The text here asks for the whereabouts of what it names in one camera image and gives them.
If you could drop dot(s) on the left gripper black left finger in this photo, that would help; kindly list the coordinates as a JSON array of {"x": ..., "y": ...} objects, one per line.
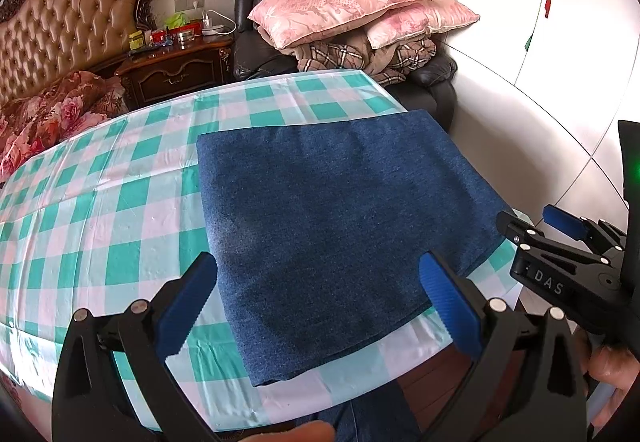
[{"x": 90, "y": 402}]

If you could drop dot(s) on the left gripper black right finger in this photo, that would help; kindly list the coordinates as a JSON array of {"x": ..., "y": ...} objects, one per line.
[{"x": 524, "y": 382}]

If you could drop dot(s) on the blue denim jeans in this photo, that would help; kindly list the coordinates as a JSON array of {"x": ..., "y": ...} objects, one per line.
[{"x": 318, "y": 229}]

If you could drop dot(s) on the right hand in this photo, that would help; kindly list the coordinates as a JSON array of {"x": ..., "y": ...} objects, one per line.
[{"x": 617, "y": 367}]

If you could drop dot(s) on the teal checkered tablecloth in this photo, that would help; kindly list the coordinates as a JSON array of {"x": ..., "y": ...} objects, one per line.
[{"x": 107, "y": 217}]

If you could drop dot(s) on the white wardrobe doors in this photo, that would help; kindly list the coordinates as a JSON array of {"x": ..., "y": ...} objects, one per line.
[{"x": 572, "y": 84}]

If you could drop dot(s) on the red floral bed blanket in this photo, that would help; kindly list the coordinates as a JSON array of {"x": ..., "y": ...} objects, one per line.
[{"x": 73, "y": 104}]

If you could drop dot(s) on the dark wooden nightstand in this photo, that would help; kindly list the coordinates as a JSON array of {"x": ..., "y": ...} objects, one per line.
[{"x": 169, "y": 72}]

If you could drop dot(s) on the plaid beige folded blanket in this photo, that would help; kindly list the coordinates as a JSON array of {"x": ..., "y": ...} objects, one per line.
[{"x": 352, "y": 50}]

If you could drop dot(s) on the clutter of nightstand items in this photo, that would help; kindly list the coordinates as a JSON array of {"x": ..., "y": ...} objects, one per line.
[{"x": 211, "y": 24}]

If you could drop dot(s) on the tufted brown leather headboard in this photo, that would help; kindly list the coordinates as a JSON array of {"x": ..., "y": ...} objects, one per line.
[{"x": 43, "y": 40}]

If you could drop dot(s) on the white wall socket plate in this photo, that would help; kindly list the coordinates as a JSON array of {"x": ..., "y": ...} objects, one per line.
[{"x": 186, "y": 5}]

